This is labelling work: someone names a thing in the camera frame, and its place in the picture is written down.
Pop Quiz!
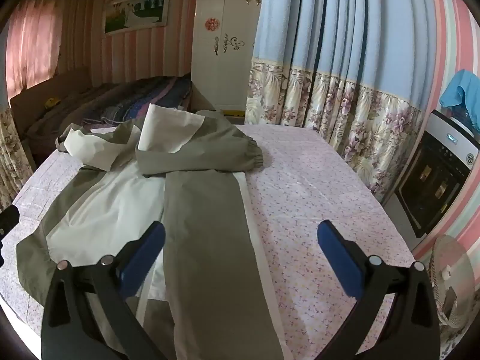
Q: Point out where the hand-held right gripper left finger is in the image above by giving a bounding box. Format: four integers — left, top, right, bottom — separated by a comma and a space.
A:
40, 221, 167, 360

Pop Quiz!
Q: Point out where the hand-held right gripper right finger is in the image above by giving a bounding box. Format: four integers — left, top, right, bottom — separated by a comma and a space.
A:
317, 220, 441, 360

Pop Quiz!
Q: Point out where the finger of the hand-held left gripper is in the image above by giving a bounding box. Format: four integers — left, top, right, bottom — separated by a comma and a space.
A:
0, 205, 20, 267

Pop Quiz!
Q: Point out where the olive and white jacket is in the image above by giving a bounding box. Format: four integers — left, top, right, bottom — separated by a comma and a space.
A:
16, 103, 295, 360

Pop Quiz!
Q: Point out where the pink floral tablecloth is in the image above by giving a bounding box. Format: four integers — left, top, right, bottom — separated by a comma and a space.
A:
0, 124, 417, 360

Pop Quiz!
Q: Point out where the beige electric fan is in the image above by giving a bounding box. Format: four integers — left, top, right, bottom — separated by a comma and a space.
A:
427, 234, 477, 327

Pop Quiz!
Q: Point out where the brown bed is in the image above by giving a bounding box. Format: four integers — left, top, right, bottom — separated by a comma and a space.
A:
9, 65, 211, 162

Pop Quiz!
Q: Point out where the striped blue pink blanket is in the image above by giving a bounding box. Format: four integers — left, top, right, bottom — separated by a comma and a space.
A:
80, 75, 194, 126

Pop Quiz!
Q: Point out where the pink curtain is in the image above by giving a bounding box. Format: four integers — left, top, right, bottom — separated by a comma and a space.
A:
5, 0, 64, 100

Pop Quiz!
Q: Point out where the white wardrobe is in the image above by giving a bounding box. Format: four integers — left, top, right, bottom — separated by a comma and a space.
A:
191, 0, 265, 111

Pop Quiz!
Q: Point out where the blue cloth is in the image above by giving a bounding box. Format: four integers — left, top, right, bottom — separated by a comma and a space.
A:
439, 69, 480, 121

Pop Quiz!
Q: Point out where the framed wall picture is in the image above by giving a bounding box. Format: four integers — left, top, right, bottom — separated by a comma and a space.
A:
103, 0, 169, 36

